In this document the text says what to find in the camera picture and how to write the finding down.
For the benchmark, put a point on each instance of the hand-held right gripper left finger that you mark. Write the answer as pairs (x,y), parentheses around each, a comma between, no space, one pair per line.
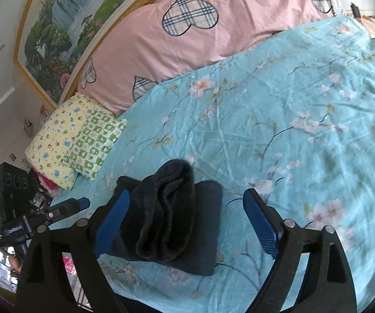
(112,225)

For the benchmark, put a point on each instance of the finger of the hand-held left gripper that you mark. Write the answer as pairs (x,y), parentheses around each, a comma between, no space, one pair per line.
(71,206)

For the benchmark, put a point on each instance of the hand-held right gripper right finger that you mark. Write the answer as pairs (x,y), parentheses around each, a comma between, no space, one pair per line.
(262,225)

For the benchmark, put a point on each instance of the black pants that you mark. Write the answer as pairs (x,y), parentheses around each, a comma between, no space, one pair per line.
(167,221)

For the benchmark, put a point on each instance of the red fluffy cloth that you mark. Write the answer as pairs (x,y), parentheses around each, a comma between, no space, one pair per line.
(47,182)

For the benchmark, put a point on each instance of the black speaker box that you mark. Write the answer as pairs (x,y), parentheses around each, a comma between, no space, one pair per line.
(11,189)

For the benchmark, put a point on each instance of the yellow printed pillow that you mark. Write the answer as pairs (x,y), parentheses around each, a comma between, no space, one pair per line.
(53,143)

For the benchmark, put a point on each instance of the green checked pillow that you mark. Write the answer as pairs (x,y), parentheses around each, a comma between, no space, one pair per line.
(93,143)

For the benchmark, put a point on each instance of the blue floral bed sheet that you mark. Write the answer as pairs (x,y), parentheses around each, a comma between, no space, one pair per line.
(272,120)

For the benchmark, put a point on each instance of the gold framed landscape painting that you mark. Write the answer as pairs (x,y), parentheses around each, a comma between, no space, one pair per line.
(60,32)

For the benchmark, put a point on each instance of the pink heart-patterned pillow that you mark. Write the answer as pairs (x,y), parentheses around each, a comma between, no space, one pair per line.
(190,45)

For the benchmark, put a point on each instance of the small black device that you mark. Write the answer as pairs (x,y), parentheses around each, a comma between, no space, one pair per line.
(355,9)

